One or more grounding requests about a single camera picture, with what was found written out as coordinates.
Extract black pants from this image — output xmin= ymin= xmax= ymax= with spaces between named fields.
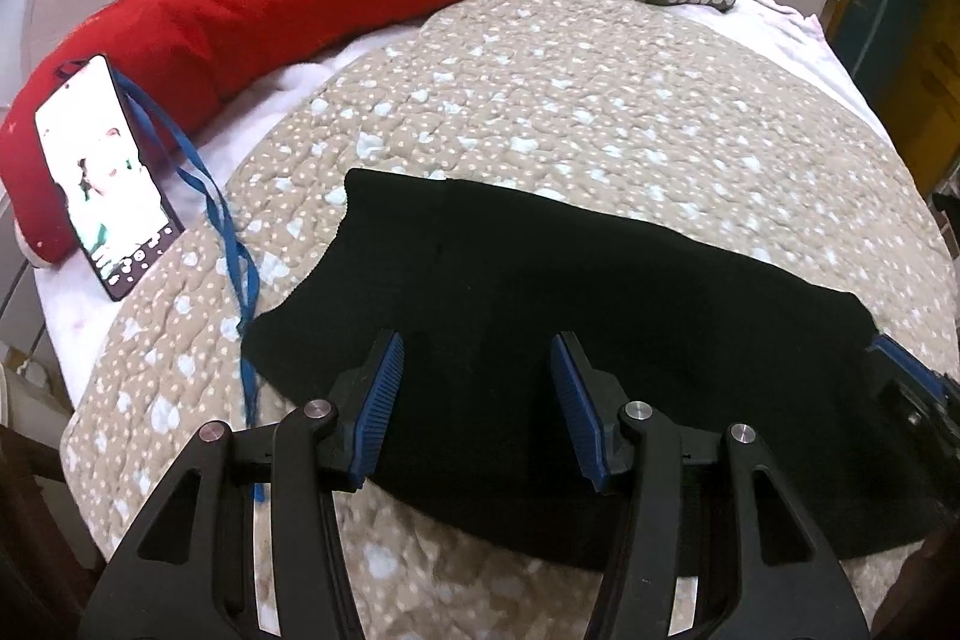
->
xmin=241 ymin=167 xmax=947 ymax=572

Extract beige quilted blanket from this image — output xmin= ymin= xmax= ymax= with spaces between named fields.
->
xmin=60 ymin=0 xmax=960 ymax=640

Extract blue lanyard strap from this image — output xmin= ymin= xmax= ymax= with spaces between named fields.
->
xmin=109 ymin=65 xmax=269 ymax=506

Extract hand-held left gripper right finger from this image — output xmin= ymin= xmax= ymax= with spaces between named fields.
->
xmin=550 ymin=332 xmax=872 ymax=640

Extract smartphone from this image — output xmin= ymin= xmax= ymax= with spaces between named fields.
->
xmin=34 ymin=53 xmax=185 ymax=304

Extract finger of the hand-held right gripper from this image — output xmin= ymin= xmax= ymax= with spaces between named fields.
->
xmin=868 ymin=334 xmax=960 ymax=453

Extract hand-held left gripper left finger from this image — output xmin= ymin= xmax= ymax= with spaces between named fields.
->
xmin=84 ymin=329 xmax=406 ymax=640

